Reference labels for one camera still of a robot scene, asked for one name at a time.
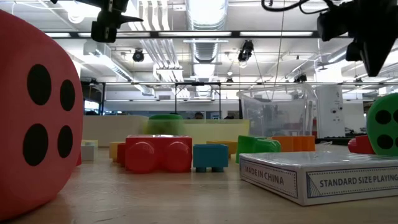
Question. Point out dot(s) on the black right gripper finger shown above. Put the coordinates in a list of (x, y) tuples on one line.
[(377, 53)]

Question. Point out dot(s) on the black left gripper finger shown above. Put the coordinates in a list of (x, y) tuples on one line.
[(127, 20)]

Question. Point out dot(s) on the green foam die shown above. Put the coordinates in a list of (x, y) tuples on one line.
[(164, 117), (371, 129)]

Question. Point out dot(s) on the red two-stud brick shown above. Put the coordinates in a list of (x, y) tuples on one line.
[(359, 146), (158, 146), (79, 160)]

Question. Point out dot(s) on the yellow toy block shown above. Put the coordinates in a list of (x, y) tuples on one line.
[(96, 143), (112, 151)]

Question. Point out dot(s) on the clear plastic bin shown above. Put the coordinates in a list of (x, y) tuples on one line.
[(273, 115)]

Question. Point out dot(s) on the red foam die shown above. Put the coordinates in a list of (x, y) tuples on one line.
[(15, 115)]

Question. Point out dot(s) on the orange wedge block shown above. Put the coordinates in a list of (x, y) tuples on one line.
[(295, 143)]

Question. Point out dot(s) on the whitish toy block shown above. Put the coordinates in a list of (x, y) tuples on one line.
[(87, 152)]

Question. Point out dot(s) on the small red toy block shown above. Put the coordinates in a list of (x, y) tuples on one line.
[(120, 154)]

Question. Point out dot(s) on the white playing card box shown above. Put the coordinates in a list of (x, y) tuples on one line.
[(311, 168)]

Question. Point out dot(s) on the green two-stud brick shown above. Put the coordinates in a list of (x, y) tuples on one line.
[(248, 144)]

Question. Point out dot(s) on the black ceiling spotlight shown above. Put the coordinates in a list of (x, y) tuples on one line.
[(138, 56), (300, 77)]

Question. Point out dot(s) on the white tall machine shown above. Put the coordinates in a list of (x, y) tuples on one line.
[(331, 102)]

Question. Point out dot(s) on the person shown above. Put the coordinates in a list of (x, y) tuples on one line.
[(198, 115)]

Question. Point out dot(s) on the yellow translucent bin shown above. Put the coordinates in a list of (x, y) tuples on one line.
[(217, 129)]

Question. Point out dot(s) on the blue toy block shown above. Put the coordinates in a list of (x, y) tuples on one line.
[(210, 155)]

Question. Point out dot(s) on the orange studded brick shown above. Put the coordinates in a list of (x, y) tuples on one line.
[(231, 146)]

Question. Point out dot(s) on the silver ceiling air duct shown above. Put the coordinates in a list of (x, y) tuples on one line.
[(206, 15)]

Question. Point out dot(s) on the black background frame stand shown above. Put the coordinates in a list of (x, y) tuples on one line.
[(197, 83)]

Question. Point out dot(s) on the black hanging camera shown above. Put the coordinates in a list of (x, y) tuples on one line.
[(245, 51)]

